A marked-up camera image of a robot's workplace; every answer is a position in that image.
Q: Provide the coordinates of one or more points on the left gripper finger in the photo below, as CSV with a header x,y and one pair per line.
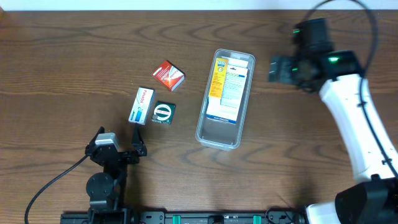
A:
x,y
100,131
137,142

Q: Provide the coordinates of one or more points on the blue fever patch box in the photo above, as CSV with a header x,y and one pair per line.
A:
x,y
227,108

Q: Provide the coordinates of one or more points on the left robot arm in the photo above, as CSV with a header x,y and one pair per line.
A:
x,y
106,188

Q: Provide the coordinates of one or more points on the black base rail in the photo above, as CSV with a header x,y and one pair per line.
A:
x,y
273,216

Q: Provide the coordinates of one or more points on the green Zam-Buk tin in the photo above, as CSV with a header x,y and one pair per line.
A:
x,y
163,113

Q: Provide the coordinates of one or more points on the white Panadol box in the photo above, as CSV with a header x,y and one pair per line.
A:
x,y
141,105

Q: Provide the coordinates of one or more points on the red Panadol Actifast box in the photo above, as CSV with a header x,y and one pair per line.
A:
x,y
169,75

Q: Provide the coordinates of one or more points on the yellow medicine box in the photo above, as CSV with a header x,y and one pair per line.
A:
x,y
218,78

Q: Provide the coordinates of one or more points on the clear plastic container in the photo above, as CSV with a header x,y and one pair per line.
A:
x,y
220,134

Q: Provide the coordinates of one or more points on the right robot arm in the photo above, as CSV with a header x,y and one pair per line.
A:
x,y
337,78

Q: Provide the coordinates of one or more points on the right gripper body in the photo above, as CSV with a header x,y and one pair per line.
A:
x,y
277,68

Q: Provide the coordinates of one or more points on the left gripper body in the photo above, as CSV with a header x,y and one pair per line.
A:
x,y
127,159

